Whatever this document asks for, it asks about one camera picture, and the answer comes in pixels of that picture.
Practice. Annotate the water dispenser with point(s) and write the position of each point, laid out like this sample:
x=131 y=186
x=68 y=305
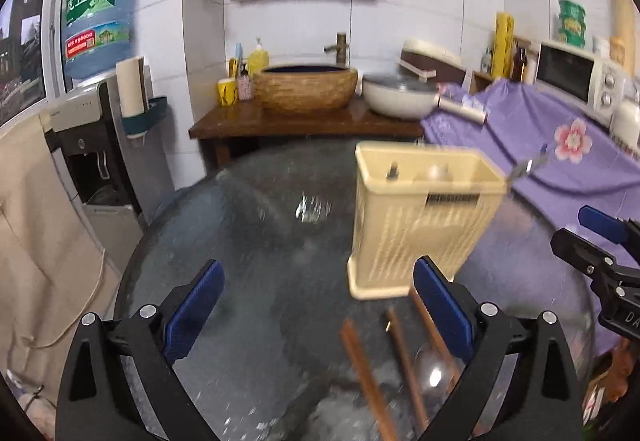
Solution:
x=75 y=113

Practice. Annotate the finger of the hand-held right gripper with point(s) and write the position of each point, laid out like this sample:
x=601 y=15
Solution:
x=580 y=251
x=602 y=223

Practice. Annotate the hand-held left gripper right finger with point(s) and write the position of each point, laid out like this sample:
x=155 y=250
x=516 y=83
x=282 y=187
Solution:
x=442 y=306

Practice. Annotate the small metal utensil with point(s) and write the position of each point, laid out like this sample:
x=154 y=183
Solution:
x=529 y=165

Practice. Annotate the bamboo style faucet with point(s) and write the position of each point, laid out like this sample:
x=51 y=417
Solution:
x=340 y=48

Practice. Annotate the white microwave oven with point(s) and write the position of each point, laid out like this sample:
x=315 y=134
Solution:
x=565 y=71

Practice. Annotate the stack of green packets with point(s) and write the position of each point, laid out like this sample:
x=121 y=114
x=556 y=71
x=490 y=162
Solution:
x=571 y=21

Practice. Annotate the white pan with lid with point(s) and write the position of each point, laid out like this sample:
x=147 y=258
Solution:
x=395 y=101

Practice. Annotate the purple floral cloth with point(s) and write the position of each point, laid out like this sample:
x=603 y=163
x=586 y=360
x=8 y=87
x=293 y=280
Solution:
x=500 y=121

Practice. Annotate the brown wooden chopstick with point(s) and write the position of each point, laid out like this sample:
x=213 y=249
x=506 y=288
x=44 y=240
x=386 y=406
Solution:
x=430 y=326
x=367 y=381
x=407 y=361

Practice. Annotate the blue toothbrush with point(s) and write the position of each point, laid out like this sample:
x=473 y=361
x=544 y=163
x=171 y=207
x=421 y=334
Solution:
x=239 y=56

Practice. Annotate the tan wooden board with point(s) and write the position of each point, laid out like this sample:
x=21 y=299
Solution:
x=625 y=16

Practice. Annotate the window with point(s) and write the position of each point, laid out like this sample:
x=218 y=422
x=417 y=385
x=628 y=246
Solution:
x=27 y=36

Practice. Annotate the cream plastic utensil holder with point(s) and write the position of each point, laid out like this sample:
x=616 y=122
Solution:
x=425 y=231

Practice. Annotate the floral pump bottle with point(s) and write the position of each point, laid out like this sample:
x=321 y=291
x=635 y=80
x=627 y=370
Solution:
x=244 y=86

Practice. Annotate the small clear bottle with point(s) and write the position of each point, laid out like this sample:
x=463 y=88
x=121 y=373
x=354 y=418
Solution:
x=486 y=62

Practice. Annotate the yellow cup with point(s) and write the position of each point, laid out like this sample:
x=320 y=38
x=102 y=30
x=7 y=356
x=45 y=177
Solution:
x=227 y=92

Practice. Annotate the blue water jug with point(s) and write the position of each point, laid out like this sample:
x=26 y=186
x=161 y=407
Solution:
x=97 y=21

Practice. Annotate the wooden washstand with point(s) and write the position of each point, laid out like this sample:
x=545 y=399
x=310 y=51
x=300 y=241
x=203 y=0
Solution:
x=225 y=125

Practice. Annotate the yellow soap bottle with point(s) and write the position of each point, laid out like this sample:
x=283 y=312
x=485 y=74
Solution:
x=258 y=60

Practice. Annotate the yellow box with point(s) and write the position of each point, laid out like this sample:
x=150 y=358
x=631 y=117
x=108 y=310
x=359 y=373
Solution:
x=504 y=43

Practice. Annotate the dark glass bottle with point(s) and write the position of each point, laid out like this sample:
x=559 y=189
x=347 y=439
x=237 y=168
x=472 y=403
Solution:
x=520 y=63

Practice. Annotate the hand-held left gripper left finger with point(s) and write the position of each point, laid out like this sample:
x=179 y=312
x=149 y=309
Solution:
x=192 y=311

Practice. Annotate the beige cloth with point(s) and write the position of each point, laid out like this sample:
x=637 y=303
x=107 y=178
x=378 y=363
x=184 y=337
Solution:
x=40 y=221

